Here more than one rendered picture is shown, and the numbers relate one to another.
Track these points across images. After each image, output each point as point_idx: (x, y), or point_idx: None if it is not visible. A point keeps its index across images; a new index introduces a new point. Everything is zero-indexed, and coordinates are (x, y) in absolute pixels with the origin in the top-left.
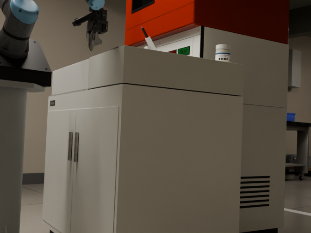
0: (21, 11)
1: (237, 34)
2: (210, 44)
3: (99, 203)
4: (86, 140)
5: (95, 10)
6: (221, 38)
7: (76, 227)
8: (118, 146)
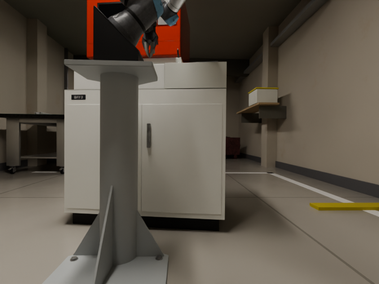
0: (161, 4)
1: None
2: None
3: (197, 174)
4: (167, 129)
5: (152, 25)
6: None
7: (153, 199)
8: (224, 132)
